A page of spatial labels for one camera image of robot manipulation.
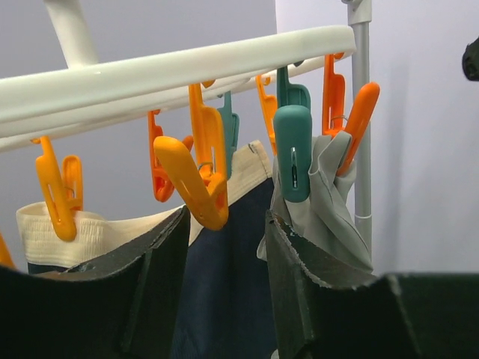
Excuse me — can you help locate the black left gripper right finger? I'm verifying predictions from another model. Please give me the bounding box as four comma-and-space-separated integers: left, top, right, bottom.
265, 212, 478, 358

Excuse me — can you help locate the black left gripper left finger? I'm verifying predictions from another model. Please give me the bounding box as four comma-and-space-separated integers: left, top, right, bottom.
1, 208, 190, 358

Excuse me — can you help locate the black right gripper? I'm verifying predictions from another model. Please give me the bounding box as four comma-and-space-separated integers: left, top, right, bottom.
462, 38, 479, 81

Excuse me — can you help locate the white clip hanger frame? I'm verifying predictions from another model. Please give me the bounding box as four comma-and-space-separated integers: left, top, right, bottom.
1, 1, 356, 151

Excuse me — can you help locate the navy underwear with cream waistband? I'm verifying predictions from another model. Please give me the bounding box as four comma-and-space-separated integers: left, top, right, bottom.
16, 141, 276, 358

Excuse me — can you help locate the grey underwear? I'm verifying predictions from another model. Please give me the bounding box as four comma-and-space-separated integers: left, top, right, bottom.
270, 131, 373, 273

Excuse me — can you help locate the orange clothes peg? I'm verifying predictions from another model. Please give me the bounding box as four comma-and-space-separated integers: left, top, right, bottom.
31, 136, 83, 242
0, 235, 16, 269
155, 83, 228, 230
147, 109, 202, 209
322, 52, 380, 175
255, 76, 278, 155

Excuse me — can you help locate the white and grey clothes rack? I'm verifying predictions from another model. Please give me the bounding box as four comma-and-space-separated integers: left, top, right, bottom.
344, 0, 372, 248

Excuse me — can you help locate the teal clothes peg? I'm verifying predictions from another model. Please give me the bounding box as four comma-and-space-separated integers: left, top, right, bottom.
273, 67, 312, 203
218, 91, 240, 179

